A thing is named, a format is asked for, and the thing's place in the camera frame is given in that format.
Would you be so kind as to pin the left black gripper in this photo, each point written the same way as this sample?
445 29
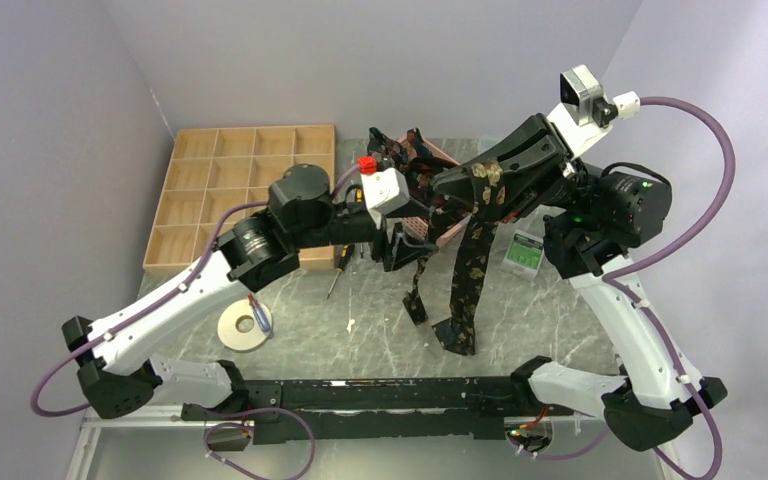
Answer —
396 255

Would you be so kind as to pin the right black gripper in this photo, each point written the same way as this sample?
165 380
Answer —
535 145

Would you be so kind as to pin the black gold patterned tie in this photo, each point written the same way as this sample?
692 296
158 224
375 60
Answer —
456 333

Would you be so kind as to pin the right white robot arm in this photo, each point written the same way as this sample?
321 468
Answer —
602 213

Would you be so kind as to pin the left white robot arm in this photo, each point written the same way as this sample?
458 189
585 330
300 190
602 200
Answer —
119 368

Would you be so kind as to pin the pile of patterned ties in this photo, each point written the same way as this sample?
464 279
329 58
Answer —
419 161

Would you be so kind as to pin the white tape roll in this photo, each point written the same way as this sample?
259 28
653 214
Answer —
239 330

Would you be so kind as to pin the upper black yellow screwdriver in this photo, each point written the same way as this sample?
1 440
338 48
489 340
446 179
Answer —
360 200

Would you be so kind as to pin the black yellow screwdriver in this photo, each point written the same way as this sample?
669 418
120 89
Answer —
360 200
344 257

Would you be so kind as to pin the lower black yellow screwdriver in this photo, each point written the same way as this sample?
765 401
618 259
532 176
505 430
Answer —
344 257

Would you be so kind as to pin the green screw bit box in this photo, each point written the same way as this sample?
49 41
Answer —
524 255

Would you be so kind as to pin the blue red small screwdriver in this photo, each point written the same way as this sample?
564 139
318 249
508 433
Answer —
260 315

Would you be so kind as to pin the wooden compartment tray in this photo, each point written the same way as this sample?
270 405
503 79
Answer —
216 175

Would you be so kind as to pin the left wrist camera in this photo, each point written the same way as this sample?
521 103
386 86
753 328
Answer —
386 192

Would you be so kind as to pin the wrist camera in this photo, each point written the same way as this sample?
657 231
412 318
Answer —
585 115
386 192

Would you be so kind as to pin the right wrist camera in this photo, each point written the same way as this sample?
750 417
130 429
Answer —
585 115

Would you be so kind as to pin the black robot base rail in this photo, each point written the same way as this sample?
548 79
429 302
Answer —
479 407

